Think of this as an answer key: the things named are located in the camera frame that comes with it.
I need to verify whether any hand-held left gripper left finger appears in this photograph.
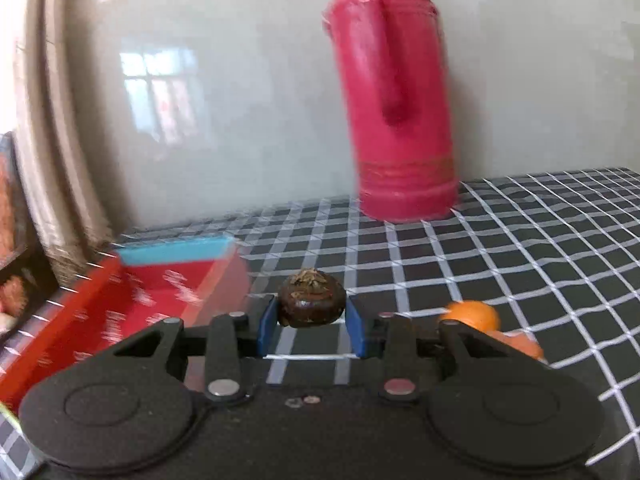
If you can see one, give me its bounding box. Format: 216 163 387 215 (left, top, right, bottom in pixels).
114 294 279 404

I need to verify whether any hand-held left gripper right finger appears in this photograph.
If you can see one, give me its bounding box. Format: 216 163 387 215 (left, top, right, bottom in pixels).
344 294 543 404

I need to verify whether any dark brown water chestnut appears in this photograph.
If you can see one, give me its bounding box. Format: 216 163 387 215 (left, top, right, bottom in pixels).
277 269 347 329

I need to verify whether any colourful cardboard box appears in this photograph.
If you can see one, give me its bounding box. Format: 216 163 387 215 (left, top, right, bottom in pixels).
0 236 251 417

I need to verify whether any small orange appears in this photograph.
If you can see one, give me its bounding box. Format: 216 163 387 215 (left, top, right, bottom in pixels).
437 300 502 333

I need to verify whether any black white checked tablecloth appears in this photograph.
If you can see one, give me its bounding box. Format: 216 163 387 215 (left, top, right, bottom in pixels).
0 166 640 480

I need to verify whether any red thermos flask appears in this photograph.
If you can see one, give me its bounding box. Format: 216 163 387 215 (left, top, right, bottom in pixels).
321 0 459 224

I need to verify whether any beige lace curtain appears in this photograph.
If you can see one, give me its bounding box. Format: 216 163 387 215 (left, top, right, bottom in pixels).
15 0 126 288

